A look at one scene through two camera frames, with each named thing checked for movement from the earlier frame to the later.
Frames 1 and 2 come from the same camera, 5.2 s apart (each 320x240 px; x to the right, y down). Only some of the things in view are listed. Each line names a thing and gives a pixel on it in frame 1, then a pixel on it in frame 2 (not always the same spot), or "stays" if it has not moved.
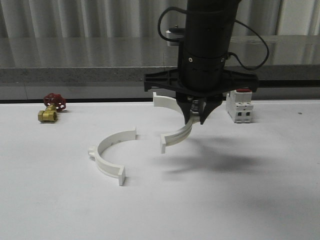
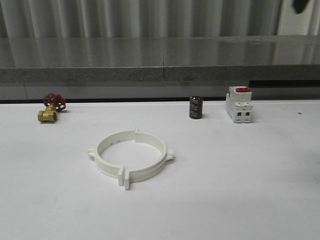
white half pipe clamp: [97, 151] stays
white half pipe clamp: [181, 134] -> [145, 172]
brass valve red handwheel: [55, 103] stays
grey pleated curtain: [115, 18] stays
